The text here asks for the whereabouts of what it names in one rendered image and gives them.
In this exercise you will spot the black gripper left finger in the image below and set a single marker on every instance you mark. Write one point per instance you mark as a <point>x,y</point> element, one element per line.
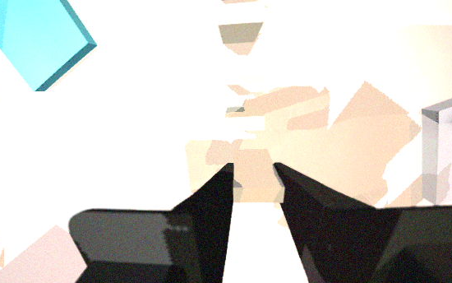
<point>194,234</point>

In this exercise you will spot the cyan flat rectangular block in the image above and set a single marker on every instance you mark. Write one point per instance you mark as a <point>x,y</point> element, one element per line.
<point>42,39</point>

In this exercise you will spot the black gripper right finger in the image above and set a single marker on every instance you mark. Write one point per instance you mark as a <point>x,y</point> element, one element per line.
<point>340,239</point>

